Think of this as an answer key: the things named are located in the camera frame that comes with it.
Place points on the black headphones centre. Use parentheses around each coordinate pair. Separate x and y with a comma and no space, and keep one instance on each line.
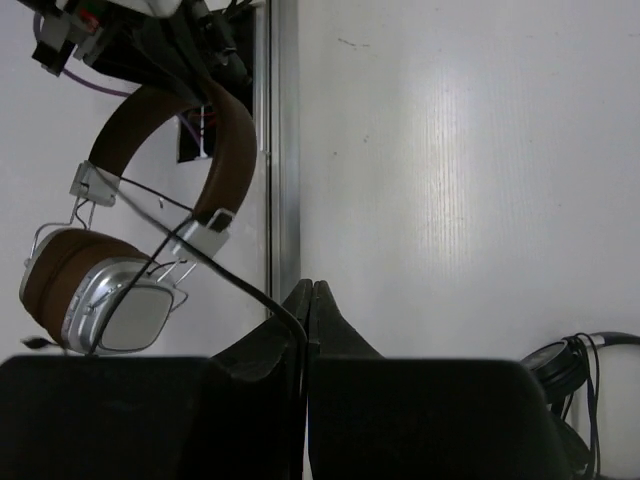
(562,368)

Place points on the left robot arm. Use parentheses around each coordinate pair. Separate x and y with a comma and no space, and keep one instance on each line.
(170,45)

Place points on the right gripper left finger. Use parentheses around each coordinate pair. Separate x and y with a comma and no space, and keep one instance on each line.
(234,415)

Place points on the aluminium rail front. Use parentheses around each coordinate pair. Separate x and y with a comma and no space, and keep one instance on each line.
(276,109)

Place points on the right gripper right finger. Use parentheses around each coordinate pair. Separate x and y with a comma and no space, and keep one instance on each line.
(372,417)

